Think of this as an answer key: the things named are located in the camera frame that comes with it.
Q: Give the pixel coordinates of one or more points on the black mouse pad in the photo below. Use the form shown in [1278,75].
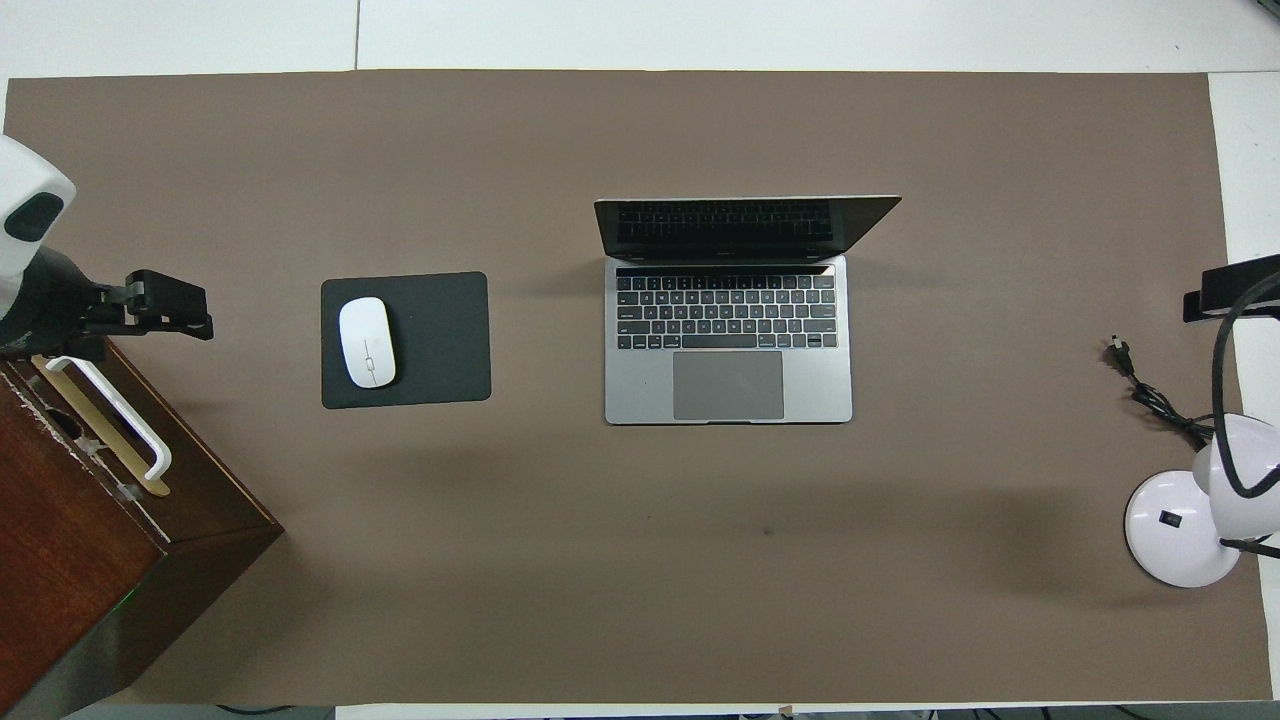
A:
[440,340]

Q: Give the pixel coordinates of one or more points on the silver grey laptop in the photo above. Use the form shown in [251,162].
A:
[730,340]

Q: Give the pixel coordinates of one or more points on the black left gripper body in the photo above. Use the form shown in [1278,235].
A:
[55,300]

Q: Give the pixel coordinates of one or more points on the white desk lamp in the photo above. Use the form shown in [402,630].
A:
[1170,520]

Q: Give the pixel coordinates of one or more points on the white computer mouse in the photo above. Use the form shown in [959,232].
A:
[367,342]

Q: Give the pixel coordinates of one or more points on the brass plate on box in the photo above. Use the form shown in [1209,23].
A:
[60,392]

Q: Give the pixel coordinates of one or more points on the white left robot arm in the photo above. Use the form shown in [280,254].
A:
[25,200]

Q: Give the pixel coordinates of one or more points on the dark brown wooden box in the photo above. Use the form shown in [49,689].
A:
[80,560]

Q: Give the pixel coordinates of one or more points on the brown table mat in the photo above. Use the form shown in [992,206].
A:
[640,560]

